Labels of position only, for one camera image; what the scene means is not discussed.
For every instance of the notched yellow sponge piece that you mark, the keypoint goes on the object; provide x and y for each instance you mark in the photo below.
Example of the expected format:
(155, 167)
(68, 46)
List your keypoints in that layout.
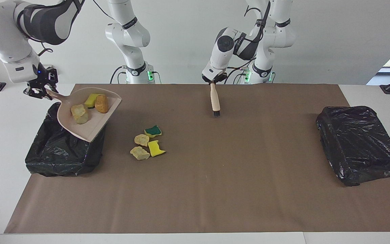
(154, 149)

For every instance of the beige hand brush black bristles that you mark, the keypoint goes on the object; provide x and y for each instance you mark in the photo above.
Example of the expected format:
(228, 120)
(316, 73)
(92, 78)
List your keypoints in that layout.
(214, 100)

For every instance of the small yellow sponge piece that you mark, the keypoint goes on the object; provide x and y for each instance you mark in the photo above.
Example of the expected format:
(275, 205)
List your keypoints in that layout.
(90, 100)

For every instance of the beige chip piece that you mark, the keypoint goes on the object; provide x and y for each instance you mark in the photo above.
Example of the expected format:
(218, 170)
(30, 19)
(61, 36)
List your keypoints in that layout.
(141, 139)
(140, 153)

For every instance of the black bag lined bin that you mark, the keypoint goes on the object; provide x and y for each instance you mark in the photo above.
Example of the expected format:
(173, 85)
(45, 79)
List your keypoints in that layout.
(56, 159)
(357, 142)

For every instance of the pale pink plastic dustpan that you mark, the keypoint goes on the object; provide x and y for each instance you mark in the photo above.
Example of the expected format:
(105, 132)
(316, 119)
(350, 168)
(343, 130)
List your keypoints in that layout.
(93, 125)

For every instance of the sliced bread loaf toy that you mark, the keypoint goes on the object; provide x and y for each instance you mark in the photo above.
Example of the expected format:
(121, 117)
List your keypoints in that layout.
(80, 114)

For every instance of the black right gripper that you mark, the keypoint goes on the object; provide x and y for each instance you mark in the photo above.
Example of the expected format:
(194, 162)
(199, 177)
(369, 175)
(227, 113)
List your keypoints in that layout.
(46, 76)

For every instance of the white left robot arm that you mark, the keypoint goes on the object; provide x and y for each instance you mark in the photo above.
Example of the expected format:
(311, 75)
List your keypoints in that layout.
(273, 37)

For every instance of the yellow sponge with green scourer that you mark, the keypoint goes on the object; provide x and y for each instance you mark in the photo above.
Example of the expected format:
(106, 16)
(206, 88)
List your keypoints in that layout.
(153, 130)

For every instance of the brown oval croquette toy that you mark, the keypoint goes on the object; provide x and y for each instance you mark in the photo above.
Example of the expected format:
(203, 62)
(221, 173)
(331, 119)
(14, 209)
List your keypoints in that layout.
(102, 104)

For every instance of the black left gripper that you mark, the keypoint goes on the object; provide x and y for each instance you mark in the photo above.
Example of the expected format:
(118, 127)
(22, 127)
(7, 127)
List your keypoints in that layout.
(218, 78)

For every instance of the brown paper table mat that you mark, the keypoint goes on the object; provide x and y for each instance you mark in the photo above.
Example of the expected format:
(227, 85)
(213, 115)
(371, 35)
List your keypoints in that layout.
(181, 210)

